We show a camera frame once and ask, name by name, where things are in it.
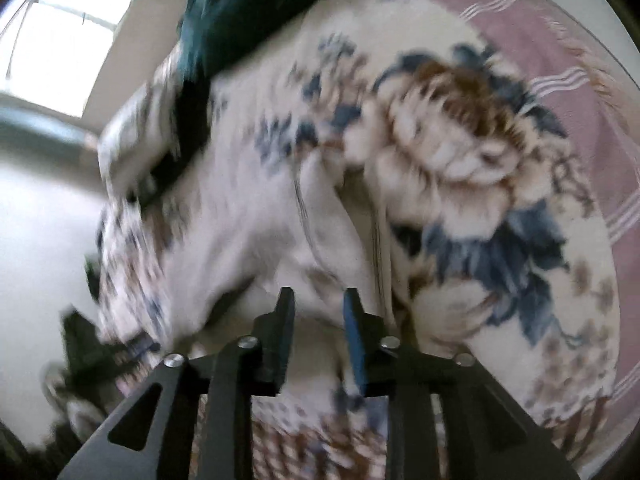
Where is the beige small garment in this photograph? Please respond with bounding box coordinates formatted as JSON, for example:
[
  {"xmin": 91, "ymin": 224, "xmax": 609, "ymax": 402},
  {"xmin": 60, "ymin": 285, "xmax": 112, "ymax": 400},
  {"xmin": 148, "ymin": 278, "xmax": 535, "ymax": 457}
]
[{"xmin": 160, "ymin": 155, "xmax": 392, "ymax": 405}]

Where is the floral fleece blanket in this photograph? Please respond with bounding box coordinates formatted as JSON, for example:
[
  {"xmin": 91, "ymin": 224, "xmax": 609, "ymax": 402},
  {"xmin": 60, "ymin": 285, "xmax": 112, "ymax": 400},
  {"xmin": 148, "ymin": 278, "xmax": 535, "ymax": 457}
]
[{"xmin": 94, "ymin": 0, "xmax": 626, "ymax": 480}]

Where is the white and black folded garment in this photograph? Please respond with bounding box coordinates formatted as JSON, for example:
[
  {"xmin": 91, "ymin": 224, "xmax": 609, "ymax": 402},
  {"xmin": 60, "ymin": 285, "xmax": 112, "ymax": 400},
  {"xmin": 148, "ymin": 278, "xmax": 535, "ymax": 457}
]
[{"xmin": 98, "ymin": 44, "xmax": 210, "ymax": 209}]

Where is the pink striped bed sheet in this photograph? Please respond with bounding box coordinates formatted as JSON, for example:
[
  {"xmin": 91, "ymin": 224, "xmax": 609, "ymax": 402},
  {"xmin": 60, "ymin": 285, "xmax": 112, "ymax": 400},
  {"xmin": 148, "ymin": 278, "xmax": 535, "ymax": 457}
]
[{"xmin": 433, "ymin": 0, "xmax": 639, "ymax": 479}]

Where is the window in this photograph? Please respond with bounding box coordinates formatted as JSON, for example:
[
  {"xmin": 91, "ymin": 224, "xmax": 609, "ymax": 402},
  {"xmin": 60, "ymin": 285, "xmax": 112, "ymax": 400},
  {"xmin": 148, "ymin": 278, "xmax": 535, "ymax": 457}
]
[{"xmin": 1, "ymin": 0, "xmax": 134, "ymax": 117}]

